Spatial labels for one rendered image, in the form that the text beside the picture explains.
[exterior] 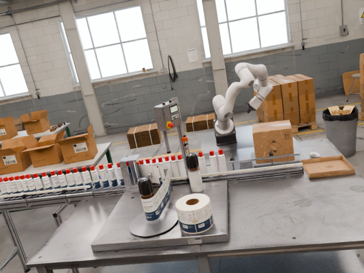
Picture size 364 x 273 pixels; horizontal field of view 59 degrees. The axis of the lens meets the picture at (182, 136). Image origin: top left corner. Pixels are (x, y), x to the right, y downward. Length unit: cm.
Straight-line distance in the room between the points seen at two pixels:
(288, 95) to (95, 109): 470
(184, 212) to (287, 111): 432
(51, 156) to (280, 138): 270
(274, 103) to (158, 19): 348
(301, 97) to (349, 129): 141
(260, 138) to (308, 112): 344
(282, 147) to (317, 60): 577
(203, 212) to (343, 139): 324
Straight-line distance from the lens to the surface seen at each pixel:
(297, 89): 589
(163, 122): 243
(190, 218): 184
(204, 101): 796
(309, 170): 258
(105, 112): 833
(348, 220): 202
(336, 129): 475
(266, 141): 265
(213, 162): 246
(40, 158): 425
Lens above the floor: 192
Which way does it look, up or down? 16 degrees down
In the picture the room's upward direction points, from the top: 11 degrees counter-clockwise
